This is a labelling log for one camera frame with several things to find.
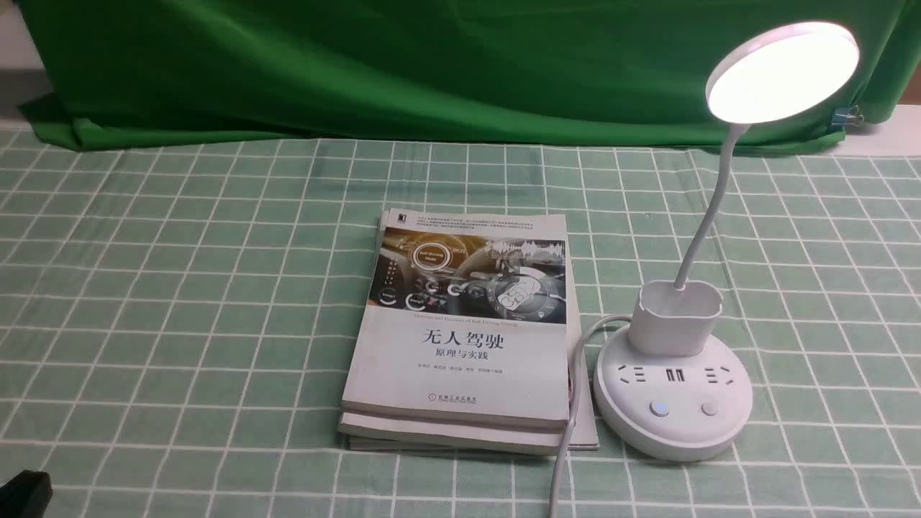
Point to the white desk lamp with socket base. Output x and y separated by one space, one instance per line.
664 383

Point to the top self-driving textbook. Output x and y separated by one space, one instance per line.
460 338

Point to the green checked tablecloth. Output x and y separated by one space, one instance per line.
177 325

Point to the green backdrop cloth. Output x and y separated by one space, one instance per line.
603 73

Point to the blue binder clip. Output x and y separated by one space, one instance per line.
844 118

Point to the black object bottom left corner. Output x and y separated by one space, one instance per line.
27 494

